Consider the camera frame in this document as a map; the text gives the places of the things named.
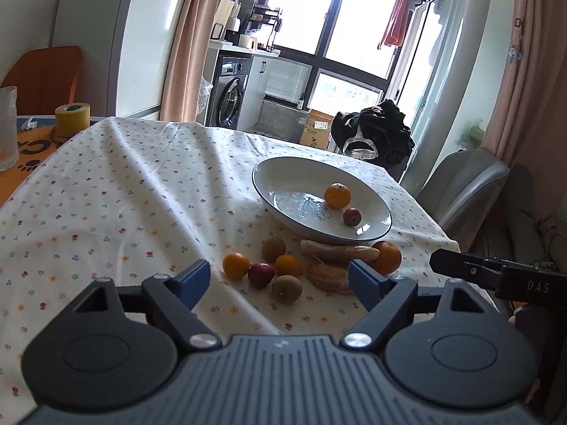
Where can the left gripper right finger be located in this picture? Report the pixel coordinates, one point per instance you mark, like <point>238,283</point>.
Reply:
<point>388,301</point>

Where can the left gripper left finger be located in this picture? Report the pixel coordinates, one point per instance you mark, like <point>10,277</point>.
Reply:
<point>170,302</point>

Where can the large orange mandarin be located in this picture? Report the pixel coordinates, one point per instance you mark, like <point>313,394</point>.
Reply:
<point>389,258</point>

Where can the peeled pomelo segment long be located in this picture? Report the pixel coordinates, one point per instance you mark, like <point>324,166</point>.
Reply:
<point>338,254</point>

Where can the peeled pomelo segment wide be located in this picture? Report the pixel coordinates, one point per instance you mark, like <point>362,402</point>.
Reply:
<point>329,278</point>

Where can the small orange kumquat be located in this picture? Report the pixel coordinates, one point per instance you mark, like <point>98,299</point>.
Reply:
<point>288,264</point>
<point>235,265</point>

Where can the white kitchen cabinet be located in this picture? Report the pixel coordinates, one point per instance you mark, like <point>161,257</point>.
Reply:
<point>262,63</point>

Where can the dark red plum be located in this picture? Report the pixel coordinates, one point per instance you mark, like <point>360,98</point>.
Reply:
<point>260,275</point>

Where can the red plum in plate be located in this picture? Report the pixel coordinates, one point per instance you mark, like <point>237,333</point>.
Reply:
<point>352,217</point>

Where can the grey leather chair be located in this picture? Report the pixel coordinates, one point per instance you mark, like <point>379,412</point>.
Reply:
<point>461,192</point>

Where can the orange in plate back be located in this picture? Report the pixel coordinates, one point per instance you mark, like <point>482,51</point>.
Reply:
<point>337,196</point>

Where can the pink right curtain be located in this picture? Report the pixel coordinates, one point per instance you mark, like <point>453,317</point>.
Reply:
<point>528,124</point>

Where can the pink curtain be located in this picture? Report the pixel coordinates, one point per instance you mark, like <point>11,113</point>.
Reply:
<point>528,124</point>
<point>180,93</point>

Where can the white plate blue rim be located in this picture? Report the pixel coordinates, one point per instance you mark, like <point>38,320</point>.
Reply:
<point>292,190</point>

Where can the black clothes pile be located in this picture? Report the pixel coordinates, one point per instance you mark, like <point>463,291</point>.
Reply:
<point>384,126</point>

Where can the cardboard box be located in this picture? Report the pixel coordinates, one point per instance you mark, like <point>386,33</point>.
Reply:
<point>317,130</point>

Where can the orange paw print mat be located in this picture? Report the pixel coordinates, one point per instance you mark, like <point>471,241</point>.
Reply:
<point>36,141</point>

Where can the yellow tape roll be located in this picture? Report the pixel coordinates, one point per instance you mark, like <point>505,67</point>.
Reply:
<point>70,119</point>

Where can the crumpled clear plastic bag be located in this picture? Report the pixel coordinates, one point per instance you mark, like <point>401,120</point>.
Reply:
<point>205,90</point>

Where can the clear drinking glass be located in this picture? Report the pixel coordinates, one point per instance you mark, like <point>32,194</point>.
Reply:
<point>9,153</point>

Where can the pink left curtain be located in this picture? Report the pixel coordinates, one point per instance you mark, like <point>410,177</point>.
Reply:
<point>180,93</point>

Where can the grey washing machine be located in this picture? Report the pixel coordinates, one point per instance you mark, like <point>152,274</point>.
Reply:
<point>230,81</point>

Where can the orange wooden chair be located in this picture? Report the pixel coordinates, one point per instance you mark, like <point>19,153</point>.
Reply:
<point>45,79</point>

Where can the red hanging towel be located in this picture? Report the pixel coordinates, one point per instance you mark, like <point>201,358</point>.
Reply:
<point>394,33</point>

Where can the black dish rack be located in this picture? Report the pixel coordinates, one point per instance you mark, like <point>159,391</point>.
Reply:
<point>263,24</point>

